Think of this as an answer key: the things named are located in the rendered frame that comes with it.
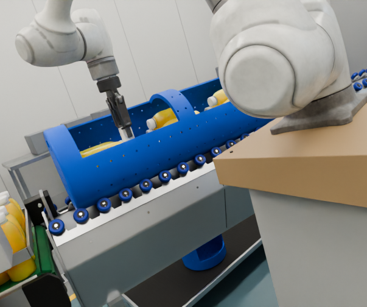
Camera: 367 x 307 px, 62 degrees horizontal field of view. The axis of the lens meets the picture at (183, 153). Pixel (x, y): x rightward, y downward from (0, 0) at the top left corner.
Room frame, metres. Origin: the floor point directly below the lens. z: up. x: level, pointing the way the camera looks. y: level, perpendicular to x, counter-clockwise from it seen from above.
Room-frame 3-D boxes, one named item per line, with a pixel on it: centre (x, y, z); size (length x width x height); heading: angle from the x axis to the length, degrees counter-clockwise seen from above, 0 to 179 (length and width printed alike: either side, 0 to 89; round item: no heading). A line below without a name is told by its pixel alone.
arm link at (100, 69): (1.02, 0.16, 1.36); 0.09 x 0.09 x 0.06
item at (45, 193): (0.94, 0.46, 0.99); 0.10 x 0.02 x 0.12; 25
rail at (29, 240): (0.91, 0.54, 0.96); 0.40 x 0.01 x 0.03; 25
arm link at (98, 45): (1.01, 0.17, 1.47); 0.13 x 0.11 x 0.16; 141
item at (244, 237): (1.88, -0.10, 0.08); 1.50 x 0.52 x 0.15; 124
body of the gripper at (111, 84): (1.02, 0.16, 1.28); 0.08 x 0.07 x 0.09; 25
